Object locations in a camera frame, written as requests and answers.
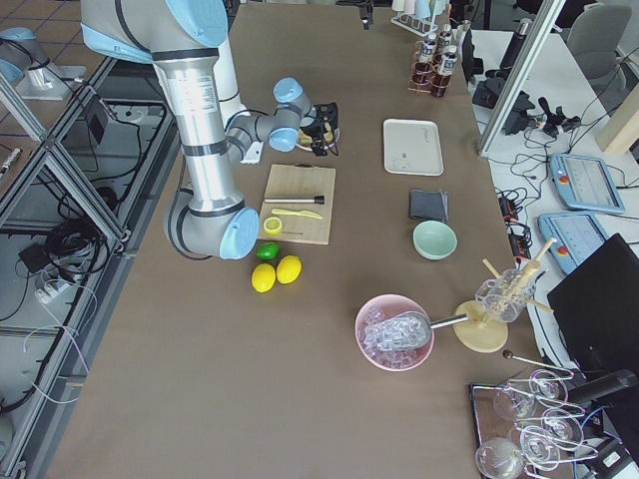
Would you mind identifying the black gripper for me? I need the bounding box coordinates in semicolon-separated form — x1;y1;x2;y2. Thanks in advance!
301;17;371;136

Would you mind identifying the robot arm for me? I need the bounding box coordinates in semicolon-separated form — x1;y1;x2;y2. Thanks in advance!
81;1;337;259

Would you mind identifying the cream rabbit tray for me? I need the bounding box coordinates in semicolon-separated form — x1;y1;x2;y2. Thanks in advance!
382;119;443;177

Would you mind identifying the wine glass rack tray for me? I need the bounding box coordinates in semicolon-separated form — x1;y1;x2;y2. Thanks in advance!
469;366;598;478

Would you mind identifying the tea bottle lower right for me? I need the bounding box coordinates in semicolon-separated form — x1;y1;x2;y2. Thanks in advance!
435;24;452;54

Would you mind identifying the tea bottle lower left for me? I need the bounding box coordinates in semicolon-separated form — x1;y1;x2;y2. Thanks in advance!
430;45;457;98

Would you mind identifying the white round plate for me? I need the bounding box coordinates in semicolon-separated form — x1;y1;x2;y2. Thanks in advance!
297;129;340;156

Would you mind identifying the steel muddler black tip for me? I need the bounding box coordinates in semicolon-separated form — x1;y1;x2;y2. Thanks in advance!
264;195;325;205

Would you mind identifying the grey folded cloth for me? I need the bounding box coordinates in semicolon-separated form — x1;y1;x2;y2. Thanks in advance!
408;189;448;223

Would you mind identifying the yellow plastic knife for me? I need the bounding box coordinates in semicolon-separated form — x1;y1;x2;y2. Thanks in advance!
271;208;323;221

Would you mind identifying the half lemon slice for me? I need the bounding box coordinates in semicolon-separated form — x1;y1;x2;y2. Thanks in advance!
263;216;284;237

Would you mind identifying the mint green bowl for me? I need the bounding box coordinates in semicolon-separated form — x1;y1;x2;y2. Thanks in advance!
412;221;457;260

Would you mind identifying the green lime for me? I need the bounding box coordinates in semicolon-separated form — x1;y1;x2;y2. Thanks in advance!
256;241;280;261

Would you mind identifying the yellow lemon upper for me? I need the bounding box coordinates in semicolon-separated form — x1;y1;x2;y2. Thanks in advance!
276;255;303;284

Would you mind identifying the yellow lemon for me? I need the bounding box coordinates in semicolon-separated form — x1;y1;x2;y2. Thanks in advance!
276;255;303;284
251;262;277;293

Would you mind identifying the yellow lemon lower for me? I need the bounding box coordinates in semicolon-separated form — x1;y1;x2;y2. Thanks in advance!
251;262;277;293

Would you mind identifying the pink bowl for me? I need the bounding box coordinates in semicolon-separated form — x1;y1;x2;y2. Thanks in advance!
354;294;434;372

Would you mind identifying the glass pitcher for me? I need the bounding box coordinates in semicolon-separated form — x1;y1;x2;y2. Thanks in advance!
475;268;535;323

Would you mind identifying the steel ice scoop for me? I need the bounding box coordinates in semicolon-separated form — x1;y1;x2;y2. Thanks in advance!
363;311;469;351

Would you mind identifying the wooden cup tree stand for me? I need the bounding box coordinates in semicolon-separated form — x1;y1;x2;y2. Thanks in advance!
453;238;557;353

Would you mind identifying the black monitor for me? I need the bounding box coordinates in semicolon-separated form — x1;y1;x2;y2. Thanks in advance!
548;234;638;372

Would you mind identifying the white wire cup rack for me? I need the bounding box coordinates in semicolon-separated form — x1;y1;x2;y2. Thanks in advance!
390;0;438;38

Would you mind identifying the copper wire bottle rack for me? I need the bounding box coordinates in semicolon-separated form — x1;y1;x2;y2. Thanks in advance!
408;41;443;96

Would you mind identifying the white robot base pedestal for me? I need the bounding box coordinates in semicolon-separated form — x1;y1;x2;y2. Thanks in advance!
213;37;264;170

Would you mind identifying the aluminium frame post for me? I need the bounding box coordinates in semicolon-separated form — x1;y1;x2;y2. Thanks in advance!
477;0;565;159

